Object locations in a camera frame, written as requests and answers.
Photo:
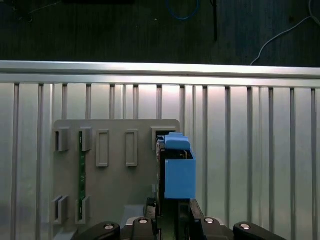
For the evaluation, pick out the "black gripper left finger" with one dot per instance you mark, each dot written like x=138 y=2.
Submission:
x=142 y=230

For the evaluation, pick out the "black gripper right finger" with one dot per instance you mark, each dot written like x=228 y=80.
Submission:
x=212 y=231

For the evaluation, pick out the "hard disk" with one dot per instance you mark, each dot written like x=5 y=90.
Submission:
x=180 y=180

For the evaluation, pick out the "grey parts rack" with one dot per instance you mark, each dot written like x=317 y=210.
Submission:
x=115 y=180

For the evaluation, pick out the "green RAM stick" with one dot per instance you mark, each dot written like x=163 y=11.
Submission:
x=82 y=175

